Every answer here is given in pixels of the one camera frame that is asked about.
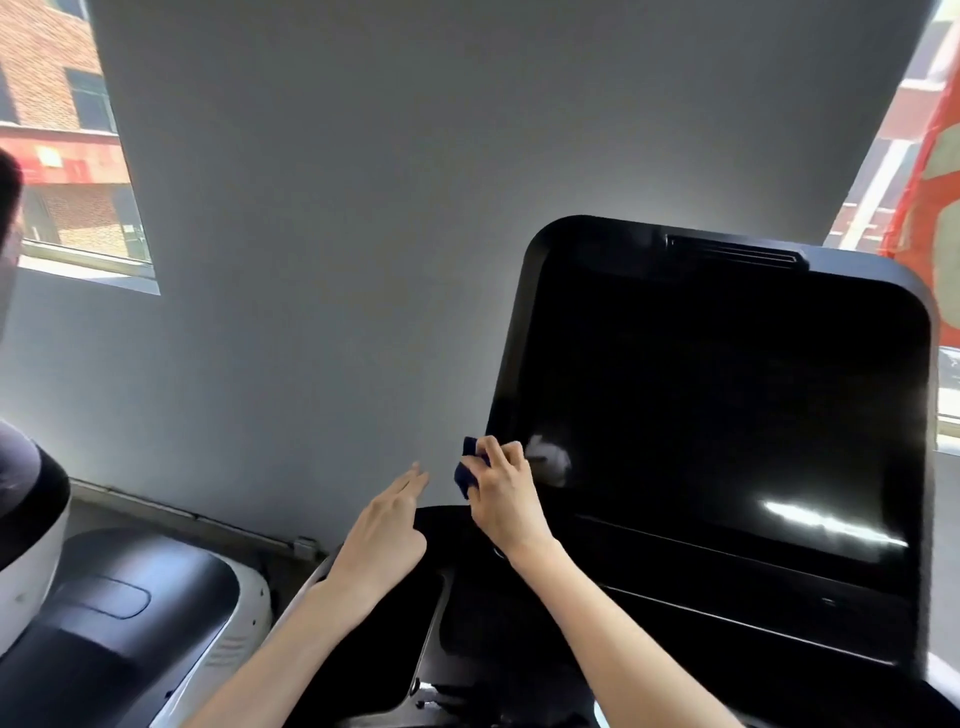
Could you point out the black and white treadmill hood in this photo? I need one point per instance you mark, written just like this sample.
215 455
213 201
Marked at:
127 622

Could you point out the person's left hand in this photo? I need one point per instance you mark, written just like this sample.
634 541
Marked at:
379 544

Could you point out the dark blue cleaning cloth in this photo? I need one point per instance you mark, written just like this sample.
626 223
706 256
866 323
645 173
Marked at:
463 480

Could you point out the person's right thumb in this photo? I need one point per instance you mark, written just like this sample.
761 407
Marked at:
472 477

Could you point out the window with brick building view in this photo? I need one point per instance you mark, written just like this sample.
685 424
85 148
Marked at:
71 135

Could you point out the person's right hand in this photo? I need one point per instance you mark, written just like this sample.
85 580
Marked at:
506 506

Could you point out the person's left fingers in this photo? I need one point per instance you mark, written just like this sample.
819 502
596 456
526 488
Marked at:
401 491

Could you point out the black treadmill console screen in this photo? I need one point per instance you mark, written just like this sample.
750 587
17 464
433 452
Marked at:
712 420

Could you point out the person's left forearm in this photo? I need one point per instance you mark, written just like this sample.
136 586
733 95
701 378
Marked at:
289 660

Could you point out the white and black machine console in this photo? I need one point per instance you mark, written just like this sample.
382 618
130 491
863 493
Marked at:
26 525

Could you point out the window with red banner view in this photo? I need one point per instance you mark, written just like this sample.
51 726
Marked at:
892 150

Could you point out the person's right forearm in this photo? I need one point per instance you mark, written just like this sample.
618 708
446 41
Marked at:
615 645

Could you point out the black treadmill frame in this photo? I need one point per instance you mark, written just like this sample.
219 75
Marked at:
420 645

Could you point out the red banner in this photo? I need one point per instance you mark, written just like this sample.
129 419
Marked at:
934 225

